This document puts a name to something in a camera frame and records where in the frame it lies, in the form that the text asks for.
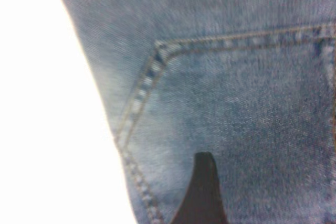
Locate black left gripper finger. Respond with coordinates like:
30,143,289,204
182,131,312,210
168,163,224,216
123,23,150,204
169,152,229,224

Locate blue denim pants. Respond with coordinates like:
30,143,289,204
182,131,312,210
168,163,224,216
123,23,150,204
57,0,336,224

